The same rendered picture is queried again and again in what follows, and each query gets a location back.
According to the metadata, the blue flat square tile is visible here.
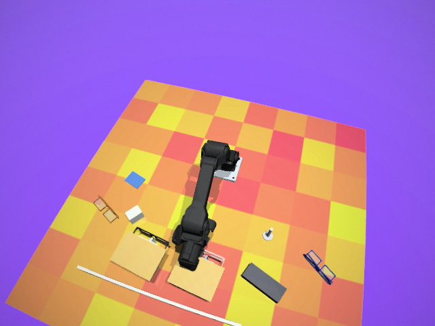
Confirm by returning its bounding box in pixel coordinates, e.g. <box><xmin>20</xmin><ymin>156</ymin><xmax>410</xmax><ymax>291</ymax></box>
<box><xmin>124</xmin><ymin>171</ymin><xmax>145</xmax><ymax>189</ymax></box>

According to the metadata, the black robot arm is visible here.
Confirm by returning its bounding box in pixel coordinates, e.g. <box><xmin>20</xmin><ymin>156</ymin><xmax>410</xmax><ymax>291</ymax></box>
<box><xmin>172</xmin><ymin>140</ymin><xmax>239</xmax><ymax>267</ymax></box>

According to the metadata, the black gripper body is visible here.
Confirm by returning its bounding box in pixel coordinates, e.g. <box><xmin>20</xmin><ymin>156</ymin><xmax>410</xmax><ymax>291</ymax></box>
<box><xmin>179</xmin><ymin>219</ymin><xmax>217</xmax><ymax>271</ymax></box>

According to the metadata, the long white flat bar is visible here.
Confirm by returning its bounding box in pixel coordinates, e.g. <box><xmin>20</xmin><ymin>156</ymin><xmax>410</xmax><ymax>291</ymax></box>
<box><xmin>77</xmin><ymin>265</ymin><xmax>241</xmax><ymax>326</ymax></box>

